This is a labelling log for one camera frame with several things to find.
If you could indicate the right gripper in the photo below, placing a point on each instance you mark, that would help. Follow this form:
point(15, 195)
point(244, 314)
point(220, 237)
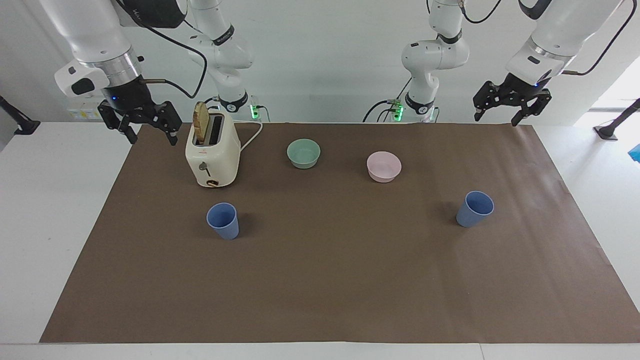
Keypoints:
point(129, 99)

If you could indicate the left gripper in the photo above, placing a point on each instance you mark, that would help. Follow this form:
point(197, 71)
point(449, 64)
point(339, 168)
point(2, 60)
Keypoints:
point(527, 89)

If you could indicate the toast slice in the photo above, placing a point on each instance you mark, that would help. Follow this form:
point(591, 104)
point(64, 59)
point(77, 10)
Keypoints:
point(201, 121)

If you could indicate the cream white toaster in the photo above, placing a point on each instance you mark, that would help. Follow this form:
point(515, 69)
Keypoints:
point(212, 160)

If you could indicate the black stand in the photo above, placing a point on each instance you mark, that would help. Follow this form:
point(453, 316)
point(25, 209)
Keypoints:
point(612, 127)
point(22, 125)

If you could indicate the blue cup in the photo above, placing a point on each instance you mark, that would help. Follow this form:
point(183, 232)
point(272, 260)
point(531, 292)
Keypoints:
point(472, 211)
point(223, 222)

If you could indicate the pink bowl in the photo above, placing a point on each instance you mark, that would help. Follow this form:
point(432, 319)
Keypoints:
point(384, 167)

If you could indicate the green bowl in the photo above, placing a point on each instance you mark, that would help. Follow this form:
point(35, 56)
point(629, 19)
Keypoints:
point(303, 152)

